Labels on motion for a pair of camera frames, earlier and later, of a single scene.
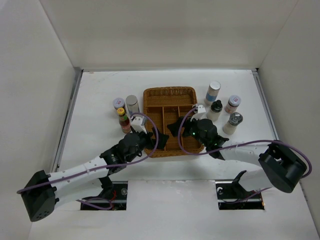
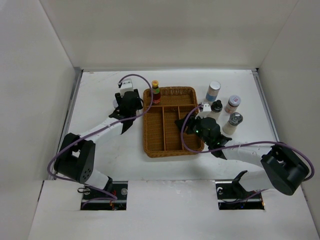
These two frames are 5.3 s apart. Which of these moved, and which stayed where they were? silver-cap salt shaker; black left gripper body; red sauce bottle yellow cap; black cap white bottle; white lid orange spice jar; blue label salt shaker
Moved: red sauce bottle yellow cap; black left gripper body
Stayed: silver-cap salt shaker; black cap white bottle; white lid orange spice jar; blue label salt shaker
